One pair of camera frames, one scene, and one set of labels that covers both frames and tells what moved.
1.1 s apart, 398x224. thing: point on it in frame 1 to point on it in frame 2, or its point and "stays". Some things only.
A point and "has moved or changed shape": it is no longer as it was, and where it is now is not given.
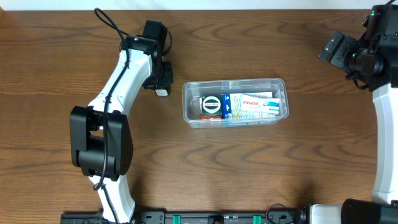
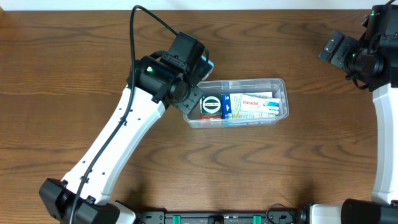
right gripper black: (337, 50) stays
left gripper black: (166, 78) to (204, 66)
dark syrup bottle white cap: (160, 92) has moved or changed shape
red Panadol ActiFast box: (211, 117) stays
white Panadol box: (254, 103) stays
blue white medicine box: (231, 106) stays
